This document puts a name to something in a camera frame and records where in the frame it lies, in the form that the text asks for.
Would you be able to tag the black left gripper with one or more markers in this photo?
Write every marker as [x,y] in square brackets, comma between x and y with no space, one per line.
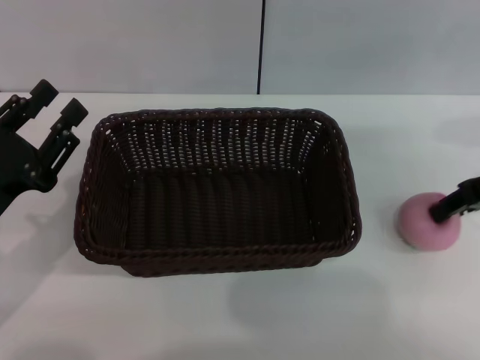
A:
[17,165]

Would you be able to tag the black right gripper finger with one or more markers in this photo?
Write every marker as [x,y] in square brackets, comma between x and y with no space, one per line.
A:
[455,204]

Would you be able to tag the pink round bun toy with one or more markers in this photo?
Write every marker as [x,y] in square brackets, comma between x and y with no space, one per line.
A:
[418,228]

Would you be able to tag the dark brown woven basket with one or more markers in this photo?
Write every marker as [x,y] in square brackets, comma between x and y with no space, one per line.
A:
[225,210]

